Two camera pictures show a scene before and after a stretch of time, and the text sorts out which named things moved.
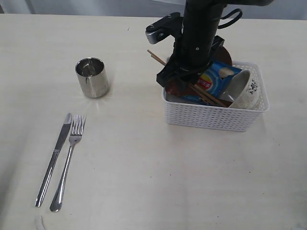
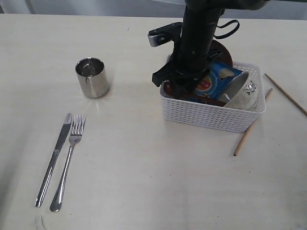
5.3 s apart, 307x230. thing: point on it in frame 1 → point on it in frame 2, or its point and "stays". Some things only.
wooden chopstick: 211,95 → 296,104
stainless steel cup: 92,74 stays
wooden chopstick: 197,91 → 247,130
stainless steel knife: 63,134 stays
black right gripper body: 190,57 stays
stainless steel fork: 75,136 stays
